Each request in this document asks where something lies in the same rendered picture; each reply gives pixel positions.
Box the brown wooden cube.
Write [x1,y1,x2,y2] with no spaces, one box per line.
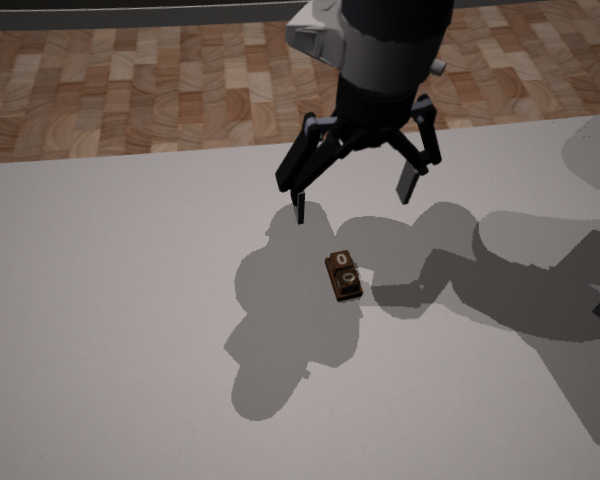
[335,268,361,295]
[329,250,353,277]

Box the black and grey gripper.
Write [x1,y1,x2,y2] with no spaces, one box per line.
[275,72,442,225]

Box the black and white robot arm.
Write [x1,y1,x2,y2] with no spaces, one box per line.
[285,0,454,94]

